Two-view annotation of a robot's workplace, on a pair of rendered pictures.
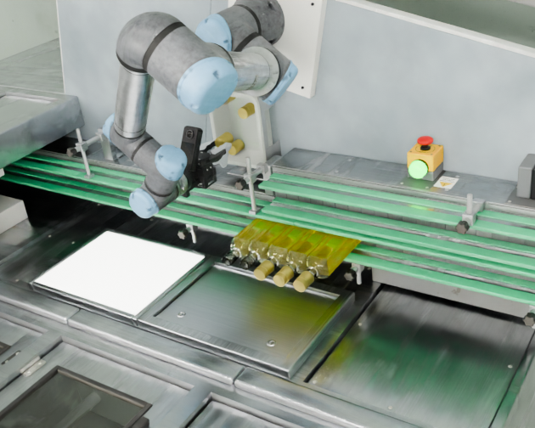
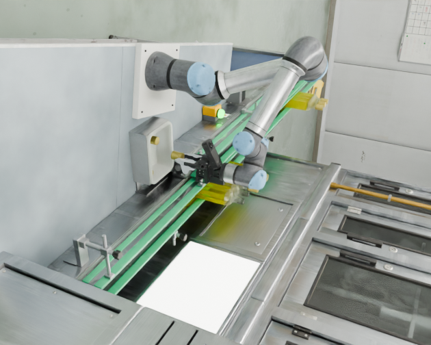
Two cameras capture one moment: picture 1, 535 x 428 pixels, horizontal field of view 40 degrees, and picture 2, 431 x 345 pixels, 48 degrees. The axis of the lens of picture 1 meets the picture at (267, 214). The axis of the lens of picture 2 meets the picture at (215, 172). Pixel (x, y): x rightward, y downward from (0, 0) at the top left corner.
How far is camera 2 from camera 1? 2.68 m
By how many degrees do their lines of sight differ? 84
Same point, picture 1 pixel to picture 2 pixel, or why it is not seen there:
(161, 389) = (313, 252)
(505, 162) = not seen: hidden behind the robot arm
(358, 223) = (228, 150)
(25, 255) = not seen: outside the picture
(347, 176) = (209, 135)
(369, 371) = (287, 189)
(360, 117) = (185, 109)
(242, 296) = (237, 222)
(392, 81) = not seen: hidden behind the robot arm
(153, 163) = (263, 146)
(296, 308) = (249, 203)
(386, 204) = (236, 130)
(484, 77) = (216, 61)
